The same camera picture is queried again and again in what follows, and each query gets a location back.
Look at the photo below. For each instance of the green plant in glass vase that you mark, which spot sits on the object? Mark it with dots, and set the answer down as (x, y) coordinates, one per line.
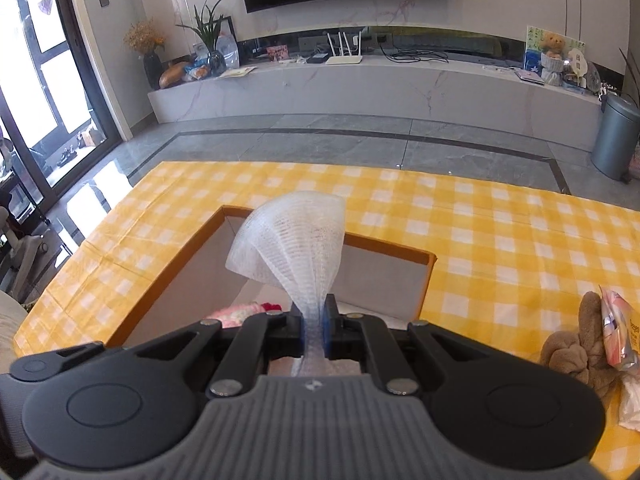
(216, 62)

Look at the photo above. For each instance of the pink white fluffy toy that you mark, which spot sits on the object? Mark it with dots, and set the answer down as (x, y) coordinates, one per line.
(235, 314)

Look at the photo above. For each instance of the dried flowers in black vase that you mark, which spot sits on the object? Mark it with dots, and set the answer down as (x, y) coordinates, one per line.
(152, 72)

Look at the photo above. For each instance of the white marble television cabinet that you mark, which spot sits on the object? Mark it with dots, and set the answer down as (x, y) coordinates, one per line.
(375, 95)

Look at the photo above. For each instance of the green picture card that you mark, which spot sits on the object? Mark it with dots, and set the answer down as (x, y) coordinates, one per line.
(532, 40)

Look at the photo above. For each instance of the yellow checkered tablecloth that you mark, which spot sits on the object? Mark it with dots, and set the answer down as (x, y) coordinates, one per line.
(475, 240)

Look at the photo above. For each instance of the pink book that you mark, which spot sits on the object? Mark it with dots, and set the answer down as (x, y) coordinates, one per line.
(530, 77)

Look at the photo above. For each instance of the white router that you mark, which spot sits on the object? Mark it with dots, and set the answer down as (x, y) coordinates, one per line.
(344, 60)

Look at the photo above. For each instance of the brown wooden ornament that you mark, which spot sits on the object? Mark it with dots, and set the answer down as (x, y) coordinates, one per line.
(172, 76)

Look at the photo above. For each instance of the yellowish paper envelope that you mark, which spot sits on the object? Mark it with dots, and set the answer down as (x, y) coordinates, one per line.
(235, 73)

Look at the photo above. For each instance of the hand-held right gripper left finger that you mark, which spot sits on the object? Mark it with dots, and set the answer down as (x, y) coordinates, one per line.
(303, 335)

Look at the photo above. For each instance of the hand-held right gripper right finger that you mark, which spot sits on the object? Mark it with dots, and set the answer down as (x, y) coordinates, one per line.
(327, 329)

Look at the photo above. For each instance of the black photo frame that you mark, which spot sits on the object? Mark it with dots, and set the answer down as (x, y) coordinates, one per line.
(231, 27)

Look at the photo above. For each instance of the pink card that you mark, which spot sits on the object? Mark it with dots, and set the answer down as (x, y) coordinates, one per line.
(278, 53)

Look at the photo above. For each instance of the teddy bear in white basket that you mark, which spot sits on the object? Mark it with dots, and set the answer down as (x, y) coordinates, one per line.
(552, 60)

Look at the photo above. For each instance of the woven pink basket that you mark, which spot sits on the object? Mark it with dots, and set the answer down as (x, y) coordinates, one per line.
(636, 165)

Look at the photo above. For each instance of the white foam net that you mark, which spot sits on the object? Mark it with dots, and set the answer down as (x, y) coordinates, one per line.
(295, 240)

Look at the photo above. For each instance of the brown plush toy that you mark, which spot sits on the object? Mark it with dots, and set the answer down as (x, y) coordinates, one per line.
(575, 355)

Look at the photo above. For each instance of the small black box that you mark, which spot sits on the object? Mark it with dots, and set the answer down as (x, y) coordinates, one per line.
(317, 58)

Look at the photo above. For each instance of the orange rimmed cardboard box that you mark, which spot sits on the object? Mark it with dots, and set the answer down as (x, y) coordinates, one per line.
(380, 280)

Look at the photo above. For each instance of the grey chair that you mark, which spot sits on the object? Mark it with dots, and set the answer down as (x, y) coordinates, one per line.
(27, 255)

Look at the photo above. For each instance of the round white sign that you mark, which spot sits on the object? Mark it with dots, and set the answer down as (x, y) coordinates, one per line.
(576, 62)

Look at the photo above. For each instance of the glass sliding door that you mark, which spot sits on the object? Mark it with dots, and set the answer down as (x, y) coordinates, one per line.
(60, 85)

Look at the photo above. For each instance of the grey blue trash can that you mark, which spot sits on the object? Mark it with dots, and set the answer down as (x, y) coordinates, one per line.
(615, 140)

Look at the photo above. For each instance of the pink snack packet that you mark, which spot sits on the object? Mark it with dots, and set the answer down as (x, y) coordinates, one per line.
(616, 330)

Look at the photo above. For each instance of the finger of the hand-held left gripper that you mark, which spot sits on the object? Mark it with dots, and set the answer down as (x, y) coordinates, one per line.
(35, 366)

